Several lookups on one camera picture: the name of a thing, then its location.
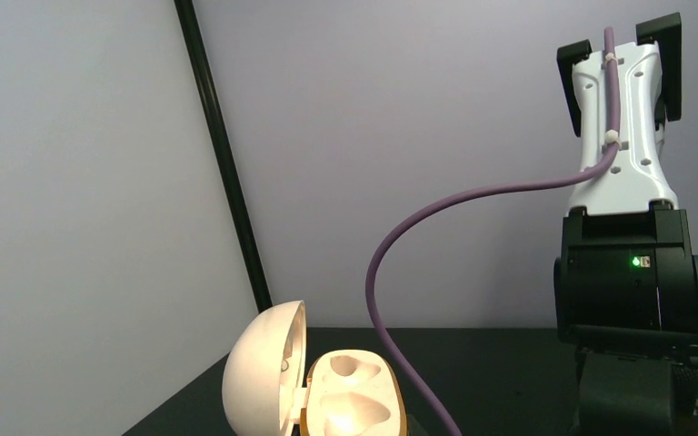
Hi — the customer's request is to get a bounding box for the cream earbud charging case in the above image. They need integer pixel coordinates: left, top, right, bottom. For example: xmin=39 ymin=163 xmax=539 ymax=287
xmin=222 ymin=301 xmax=409 ymax=436

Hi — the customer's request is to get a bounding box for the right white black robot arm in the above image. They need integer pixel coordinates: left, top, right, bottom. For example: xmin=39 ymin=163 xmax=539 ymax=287
xmin=553 ymin=13 xmax=698 ymax=435

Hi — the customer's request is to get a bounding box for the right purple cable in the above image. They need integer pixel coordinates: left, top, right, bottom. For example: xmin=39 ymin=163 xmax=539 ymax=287
xmin=364 ymin=26 xmax=623 ymax=436

